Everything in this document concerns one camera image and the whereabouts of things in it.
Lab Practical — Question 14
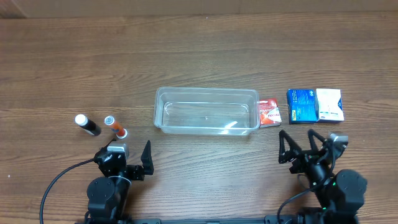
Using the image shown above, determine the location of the dark bottle white cap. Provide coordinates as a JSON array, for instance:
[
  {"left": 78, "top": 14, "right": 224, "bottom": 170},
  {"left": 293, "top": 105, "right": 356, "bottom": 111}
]
[{"left": 75, "top": 114, "right": 101, "bottom": 136}]

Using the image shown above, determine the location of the blue VapoDrops box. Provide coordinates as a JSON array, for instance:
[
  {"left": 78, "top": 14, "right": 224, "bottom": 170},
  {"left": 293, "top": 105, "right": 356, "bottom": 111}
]
[{"left": 287, "top": 89, "right": 318, "bottom": 124}]

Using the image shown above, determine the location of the white medicine box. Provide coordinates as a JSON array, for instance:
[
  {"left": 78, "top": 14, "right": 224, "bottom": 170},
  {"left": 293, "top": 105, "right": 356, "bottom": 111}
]
[{"left": 316, "top": 88, "right": 345, "bottom": 123}]

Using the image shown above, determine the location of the clear plastic container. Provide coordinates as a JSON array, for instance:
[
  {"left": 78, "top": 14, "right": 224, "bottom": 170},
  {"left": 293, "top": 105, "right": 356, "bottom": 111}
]
[{"left": 154, "top": 87, "right": 260, "bottom": 136}]

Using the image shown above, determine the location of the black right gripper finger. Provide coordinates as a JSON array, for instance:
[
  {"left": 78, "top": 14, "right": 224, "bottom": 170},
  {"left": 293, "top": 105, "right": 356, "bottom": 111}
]
[
  {"left": 307, "top": 129, "right": 327, "bottom": 153},
  {"left": 278, "top": 130, "right": 302, "bottom": 164}
]

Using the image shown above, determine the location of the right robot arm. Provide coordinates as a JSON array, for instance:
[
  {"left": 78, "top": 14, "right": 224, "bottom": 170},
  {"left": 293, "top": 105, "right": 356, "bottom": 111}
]
[{"left": 275, "top": 129, "right": 368, "bottom": 223}]

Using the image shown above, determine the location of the red Panadol box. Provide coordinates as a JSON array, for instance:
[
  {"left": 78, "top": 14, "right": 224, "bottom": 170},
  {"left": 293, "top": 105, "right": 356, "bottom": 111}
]
[{"left": 259, "top": 98, "right": 282, "bottom": 128}]

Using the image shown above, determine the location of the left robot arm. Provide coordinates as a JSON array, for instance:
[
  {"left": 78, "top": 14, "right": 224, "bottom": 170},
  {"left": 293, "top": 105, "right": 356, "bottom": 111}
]
[{"left": 85, "top": 139, "right": 154, "bottom": 223}]

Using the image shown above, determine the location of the orange vitamin tube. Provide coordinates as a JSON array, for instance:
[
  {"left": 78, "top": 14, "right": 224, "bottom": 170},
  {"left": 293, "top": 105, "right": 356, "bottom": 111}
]
[{"left": 104, "top": 115, "right": 128, "bottom": 139}]

